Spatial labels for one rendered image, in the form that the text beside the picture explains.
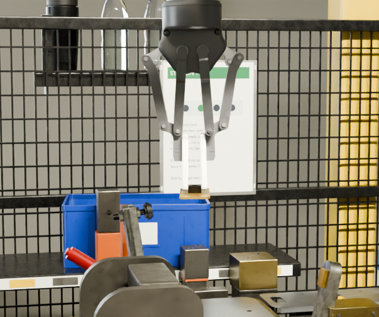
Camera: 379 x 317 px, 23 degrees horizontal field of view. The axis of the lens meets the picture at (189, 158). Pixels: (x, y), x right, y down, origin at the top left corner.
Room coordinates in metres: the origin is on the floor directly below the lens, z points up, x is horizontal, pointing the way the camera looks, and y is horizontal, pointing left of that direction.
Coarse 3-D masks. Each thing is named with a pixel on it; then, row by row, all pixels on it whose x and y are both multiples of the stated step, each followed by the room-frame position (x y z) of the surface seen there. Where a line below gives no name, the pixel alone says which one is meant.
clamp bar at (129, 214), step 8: (128, 208) 1.47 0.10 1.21; (136, 208) 1.49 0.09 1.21; (144, 208) 1.50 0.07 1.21; (120, 216) 1.48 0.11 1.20; (128, 216) 1.47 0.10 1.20; (136, 216) 1.48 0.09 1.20; (152, 216) 1.50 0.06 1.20; (128, 224) 1.47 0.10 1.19; (136, 224) 1.48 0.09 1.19; (128, 232) 1.47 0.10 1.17; (136, 232) 1.48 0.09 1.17; (128, 240) 1.47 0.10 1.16; (136, 240) 1.48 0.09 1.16; (128, 248) 1.49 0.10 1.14; (136, 248) 1.48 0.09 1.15; (128, 256) 1.51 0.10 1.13
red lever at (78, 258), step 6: (66, 252) 1.47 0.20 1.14; (72, 252) 1.46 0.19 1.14; (78, 252) 1.47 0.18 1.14; (66, 258) 1.47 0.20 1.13; (72, 258) 1.46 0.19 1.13; (78, 258) 1.46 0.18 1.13; (84, 258) 1.47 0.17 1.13; (90, 258) 1.47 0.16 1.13; (78, 264) 1.47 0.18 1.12; (84, 264) 1.47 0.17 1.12; (90, 264) 1.47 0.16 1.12
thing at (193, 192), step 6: (192, 186) 1.15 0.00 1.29; (198, 186) 1.15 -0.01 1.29; (180, 192) 1.15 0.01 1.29; (186, 192) 1.15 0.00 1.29; (192, 192) 1.15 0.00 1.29; (198, 192) 1.15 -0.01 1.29; (204, 192) 1.15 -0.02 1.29; (180, 198) 1.12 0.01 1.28; (186, 198) 1.12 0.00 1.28; (192, 198) 1.12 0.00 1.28; (198, 198) 1.12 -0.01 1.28; (204, 198) 1.12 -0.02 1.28
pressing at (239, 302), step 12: (204, 300) 1.70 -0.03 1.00; (216, 300) 1.70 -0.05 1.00; (228, 300) 1.70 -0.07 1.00; (240, 300) 1.70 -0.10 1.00; (252, 300) 1.70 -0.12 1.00; (204, 312) 1.62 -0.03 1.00; (216, 312) 1.62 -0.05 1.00; (228, 312) 1.62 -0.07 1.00; (240, 312) 1.62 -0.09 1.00; (252, 312) 1.62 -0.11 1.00; (264, 312) 1.62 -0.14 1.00
